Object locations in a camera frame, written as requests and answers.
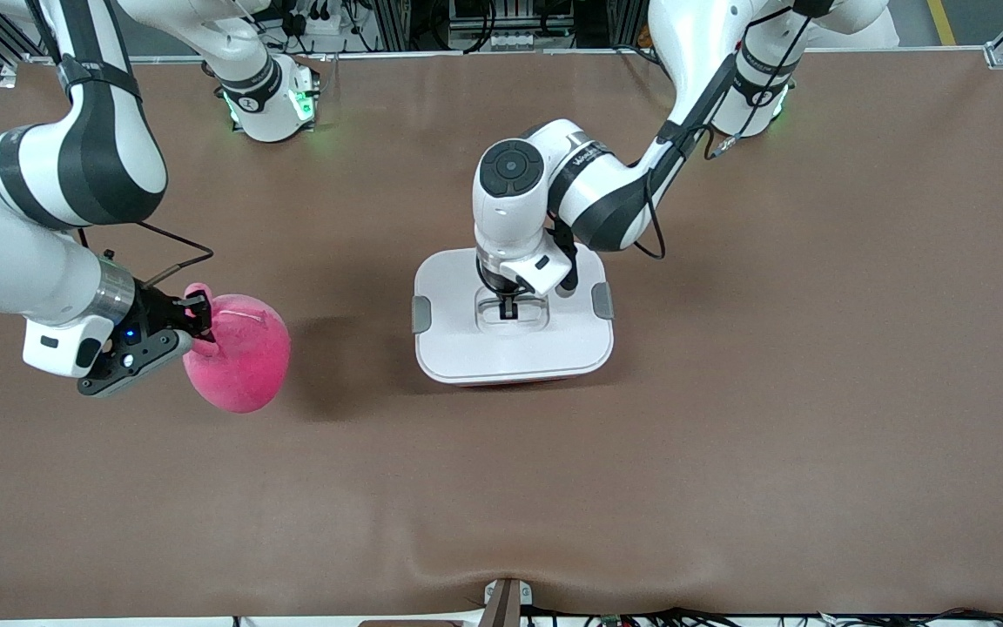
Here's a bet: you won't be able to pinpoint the pink plush toy with eyes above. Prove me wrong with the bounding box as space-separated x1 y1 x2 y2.
183 283 292 415

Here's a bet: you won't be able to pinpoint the white box lid grey clips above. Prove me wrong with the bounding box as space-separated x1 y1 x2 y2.
413 248 616 386

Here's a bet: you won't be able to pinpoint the brown table mat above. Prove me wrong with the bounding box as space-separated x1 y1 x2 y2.
0 48 1003 621

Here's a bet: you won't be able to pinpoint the white power strip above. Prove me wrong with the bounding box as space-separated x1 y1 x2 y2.
284 0 344 37

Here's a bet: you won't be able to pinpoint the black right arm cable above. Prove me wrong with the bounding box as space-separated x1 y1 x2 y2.
75 222 215 288

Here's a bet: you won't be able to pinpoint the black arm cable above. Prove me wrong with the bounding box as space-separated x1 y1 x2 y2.
632 0 816 262
75 222 215 288

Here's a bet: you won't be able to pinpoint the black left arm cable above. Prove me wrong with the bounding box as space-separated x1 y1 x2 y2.
632 0 816 262

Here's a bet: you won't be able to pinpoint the silver table edge rail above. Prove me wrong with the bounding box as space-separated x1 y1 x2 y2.
21 48 990 64

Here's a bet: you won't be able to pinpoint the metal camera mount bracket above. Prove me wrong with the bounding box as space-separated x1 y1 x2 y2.
482 577 534 627

